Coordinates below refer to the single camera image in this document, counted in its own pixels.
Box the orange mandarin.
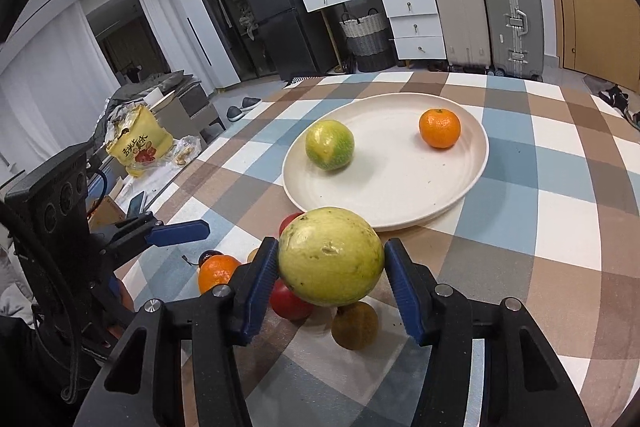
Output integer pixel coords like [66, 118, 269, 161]
[419, 109, 461, 150]
[198, 255, 242, 295]

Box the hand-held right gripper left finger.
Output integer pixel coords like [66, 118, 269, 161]
[74, 237, 281, 427]

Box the white desk with drawers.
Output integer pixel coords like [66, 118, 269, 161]
[301, 0, 447, 62]

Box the cream round plate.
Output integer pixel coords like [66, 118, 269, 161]
[281, 93, 489, 233]

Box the yellow printed bag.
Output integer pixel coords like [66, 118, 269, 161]
[106, 104, 174, 178]

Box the white curtain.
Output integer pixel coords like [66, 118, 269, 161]
[0, 2, 126, 172]
[132, 0, 173, 75]

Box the black cable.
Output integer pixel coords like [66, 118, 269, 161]
[90, 168, 111, 210]

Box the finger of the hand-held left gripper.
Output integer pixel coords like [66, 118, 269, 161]
[117, 191, 163, 233]
[107, 220, 211, 265]

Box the black white sneaker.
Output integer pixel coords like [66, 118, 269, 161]
[597, 86, 632, 112]

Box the grey suitcase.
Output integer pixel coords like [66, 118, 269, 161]
[480, 0, 546, 82]

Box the beige suitcase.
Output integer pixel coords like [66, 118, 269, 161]
[426, 0, 493, 74]

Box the woven laundry basket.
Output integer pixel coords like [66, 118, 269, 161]
[340, 8, 396, 72]

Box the red tomato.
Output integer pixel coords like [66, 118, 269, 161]
[269, 279, 317, 321]

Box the grey drawer cabinet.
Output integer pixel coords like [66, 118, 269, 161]
[150, 79, 226, 142]

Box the clear plastic bag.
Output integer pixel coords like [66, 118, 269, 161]
[172, 135, 202, 166]

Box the dark grey fridge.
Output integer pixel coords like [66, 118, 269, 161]
[229, 0, 337, 82]

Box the grey coat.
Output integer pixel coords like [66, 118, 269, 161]
[95, 71, 193, 138]

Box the green yellow guava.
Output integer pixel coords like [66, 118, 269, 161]
[305, 120, 355, 171]

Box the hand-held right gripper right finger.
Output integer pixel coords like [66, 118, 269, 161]
[382, 237, 593, 427]

